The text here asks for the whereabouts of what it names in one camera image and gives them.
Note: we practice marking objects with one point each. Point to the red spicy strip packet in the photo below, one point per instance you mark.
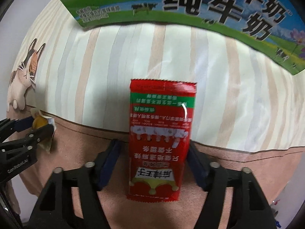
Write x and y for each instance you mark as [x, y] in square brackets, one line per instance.
[160, 122]

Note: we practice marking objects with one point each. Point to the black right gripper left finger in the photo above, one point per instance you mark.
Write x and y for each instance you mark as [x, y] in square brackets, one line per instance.
[70, 198]

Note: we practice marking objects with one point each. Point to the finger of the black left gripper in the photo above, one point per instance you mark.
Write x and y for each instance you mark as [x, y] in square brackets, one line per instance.
[31, 139]
[10, 126]

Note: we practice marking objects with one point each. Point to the small yellow candy wrapper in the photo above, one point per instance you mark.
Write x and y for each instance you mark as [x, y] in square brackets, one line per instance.
[41, 120]

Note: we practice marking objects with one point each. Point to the cardboard milk carton box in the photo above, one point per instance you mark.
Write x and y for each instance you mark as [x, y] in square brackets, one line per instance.
[273, 27]

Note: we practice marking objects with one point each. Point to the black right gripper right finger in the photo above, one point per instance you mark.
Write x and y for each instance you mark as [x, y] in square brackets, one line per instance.
[235, 193]

